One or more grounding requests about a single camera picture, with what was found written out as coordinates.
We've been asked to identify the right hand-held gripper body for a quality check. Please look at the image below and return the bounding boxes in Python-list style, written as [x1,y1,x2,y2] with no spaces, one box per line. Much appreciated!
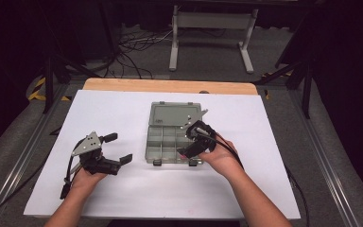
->
[181,108,218,159]

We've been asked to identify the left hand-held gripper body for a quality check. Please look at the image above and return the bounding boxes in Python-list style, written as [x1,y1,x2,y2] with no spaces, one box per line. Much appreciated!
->
[71,131,123,176]

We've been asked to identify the clear plastic compartment box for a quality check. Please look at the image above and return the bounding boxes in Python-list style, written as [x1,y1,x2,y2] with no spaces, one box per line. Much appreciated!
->
[144,100,210,167]

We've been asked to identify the person's right hand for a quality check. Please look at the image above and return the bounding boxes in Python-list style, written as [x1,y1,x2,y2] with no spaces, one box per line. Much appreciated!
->
[198,133,246,181]

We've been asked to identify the person's left hand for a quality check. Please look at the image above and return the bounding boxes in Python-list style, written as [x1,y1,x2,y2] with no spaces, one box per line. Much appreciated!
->
[71,167,109,191]

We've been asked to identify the white table sheet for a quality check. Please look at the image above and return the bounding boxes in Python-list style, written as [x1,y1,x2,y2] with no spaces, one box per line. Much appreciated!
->
[23,89,302,220]

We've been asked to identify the black tripod stand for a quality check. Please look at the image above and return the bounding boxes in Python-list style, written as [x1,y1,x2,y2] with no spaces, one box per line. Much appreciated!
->
[42,52,102,114]
[252,59,314,120]

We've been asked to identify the yellow black floor tape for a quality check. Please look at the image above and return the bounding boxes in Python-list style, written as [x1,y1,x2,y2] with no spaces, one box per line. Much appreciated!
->
[27,77,72,102]

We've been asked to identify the white metal stand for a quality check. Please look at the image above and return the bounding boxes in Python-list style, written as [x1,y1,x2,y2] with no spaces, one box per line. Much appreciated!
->
[168,5,260,75]

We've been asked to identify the dark curtain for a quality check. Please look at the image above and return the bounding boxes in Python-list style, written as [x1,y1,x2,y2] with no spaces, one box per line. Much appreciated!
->
[0,0,50,162]
[308,0,363,200]

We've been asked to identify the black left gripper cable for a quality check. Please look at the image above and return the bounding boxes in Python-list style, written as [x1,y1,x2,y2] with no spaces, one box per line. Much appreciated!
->
[59,138,86,201]

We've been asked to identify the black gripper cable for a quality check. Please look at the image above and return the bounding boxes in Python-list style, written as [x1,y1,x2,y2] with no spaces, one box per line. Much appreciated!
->
[196,127,311,227]
[59,138,86,201]

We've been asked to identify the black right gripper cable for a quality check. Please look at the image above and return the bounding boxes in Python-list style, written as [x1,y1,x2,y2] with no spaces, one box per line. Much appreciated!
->
[196,127,311,227]

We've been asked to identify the aluminium floor rail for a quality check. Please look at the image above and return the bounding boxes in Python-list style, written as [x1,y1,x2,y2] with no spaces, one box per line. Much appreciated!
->
[0,84,74,227]
[287,89,361,227]

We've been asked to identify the tangle of black floor cables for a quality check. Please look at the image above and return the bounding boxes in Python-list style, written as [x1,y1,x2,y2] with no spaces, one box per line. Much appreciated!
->
[103,26,175,80]

